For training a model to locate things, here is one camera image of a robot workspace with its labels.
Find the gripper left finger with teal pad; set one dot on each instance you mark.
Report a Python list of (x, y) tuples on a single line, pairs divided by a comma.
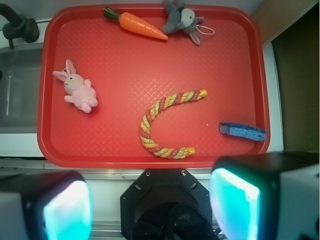
[(45, 206)]

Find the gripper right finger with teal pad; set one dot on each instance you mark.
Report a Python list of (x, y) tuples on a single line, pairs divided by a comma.
[(270, 196)]

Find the orange toy carrot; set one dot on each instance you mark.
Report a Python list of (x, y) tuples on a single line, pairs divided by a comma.
[(135, 24)]

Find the blue sponge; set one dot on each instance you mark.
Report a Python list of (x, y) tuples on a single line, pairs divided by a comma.
[(243, 131)]

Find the pink plush bunny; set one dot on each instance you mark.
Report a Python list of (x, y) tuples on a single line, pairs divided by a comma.
[(79, 91)]

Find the metal sink basin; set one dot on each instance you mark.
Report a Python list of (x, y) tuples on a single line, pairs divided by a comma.
[(19, 90)]

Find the red plastic tray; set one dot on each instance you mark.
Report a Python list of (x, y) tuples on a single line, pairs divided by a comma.
[(130, 72)]

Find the black faucet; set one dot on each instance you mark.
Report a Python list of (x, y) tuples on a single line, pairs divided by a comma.
[(18, 26)]

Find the grey plush bunny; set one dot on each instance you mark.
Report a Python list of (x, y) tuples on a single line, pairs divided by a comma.
[(180, 18)]

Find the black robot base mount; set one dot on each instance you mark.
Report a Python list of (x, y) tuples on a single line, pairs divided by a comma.
[(166, 204)]

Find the multicolour twisted rope toy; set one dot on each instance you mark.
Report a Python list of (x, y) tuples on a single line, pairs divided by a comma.
[(153, 111)]

